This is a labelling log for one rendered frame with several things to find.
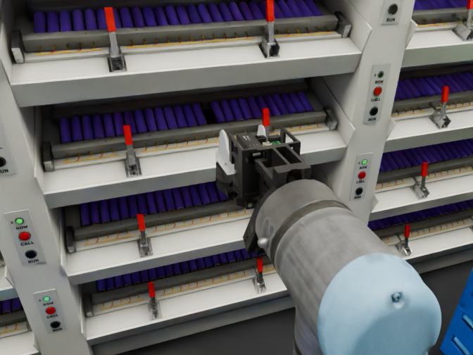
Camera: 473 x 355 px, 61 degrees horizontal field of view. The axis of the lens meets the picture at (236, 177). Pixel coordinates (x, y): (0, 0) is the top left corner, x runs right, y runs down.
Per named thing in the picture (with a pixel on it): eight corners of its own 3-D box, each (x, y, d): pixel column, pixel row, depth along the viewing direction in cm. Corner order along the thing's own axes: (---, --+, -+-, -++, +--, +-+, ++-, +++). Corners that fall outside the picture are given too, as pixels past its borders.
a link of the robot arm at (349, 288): (331, 415, 29) (344, 320, 24) (267, 294, 40) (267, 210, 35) (438, 376, 32) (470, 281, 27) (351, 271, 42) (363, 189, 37)
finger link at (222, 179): (237, 156, 56) (267, 184, 49) (237, 167, 57) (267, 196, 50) (205, 163, 54) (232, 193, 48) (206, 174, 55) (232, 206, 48)
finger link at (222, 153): (221, 116, 58) (250, 140, 51) (222, 153, 61) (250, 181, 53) (200, 120, 57) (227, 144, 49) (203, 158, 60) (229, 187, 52)
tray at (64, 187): (341, 160, 90) (355, 129, 83) (48, 208, 74) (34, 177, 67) (306, 100, 101) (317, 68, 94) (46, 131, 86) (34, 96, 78)
